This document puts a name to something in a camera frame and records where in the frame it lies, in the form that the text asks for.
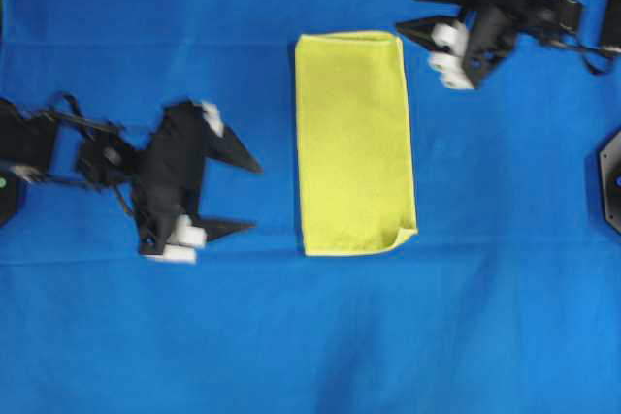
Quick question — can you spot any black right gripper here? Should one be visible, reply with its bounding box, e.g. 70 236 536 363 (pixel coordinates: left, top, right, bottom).
395 0 542 90

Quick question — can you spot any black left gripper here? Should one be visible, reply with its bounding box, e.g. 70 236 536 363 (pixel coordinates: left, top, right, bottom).
131 100 263 264

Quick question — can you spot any yellow-green towel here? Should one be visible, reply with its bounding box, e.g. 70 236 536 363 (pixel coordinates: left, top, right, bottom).
295 31 418 257

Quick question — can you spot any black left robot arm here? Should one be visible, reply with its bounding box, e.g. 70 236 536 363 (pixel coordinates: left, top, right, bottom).
1 93 263 264

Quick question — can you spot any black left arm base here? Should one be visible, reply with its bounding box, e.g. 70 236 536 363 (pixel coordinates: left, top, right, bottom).
1 161 29 227

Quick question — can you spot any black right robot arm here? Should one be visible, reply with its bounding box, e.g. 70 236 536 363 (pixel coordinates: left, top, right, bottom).
395 0 620 90

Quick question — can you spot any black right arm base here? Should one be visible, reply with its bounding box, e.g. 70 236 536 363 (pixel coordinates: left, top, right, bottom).
585 127 620 242

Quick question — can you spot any blue table cloth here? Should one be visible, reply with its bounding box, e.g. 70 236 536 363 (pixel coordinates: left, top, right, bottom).
1 0 620 413

